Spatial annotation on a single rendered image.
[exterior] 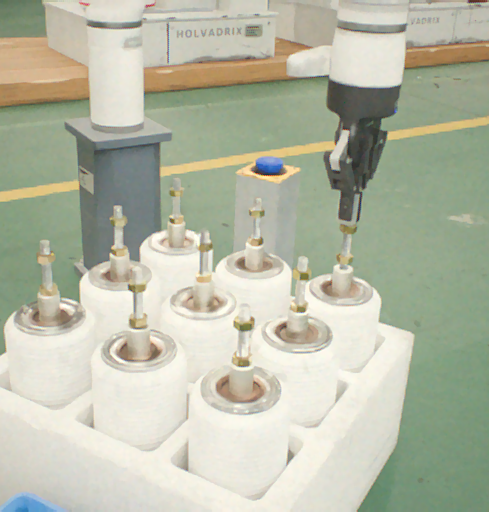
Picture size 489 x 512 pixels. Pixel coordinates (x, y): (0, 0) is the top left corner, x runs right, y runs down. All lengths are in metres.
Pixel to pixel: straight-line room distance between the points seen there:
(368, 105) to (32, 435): 0.48
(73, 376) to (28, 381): 0.05
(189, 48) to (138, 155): 1.77
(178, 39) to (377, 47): 2.29
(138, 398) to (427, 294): 0.84
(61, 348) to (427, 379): 0.63
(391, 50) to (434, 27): 3.10
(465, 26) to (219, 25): 1.44
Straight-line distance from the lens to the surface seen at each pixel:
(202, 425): 0.67
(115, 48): 1.25
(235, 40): 3.14
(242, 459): 0.68
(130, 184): 1.30
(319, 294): 0.85
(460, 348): 1.30
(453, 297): 1.46
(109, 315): 0.86
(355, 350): 0.87
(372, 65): 0.75
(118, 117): 1.28
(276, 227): 1.05
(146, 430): 0.74
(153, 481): 0.71
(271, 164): 1.04
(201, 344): 0.80
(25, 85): 2.72
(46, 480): 0.82
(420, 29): 3.79
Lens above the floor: 0.65
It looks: 25 degrees down
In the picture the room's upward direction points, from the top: 3 degrees clockwise
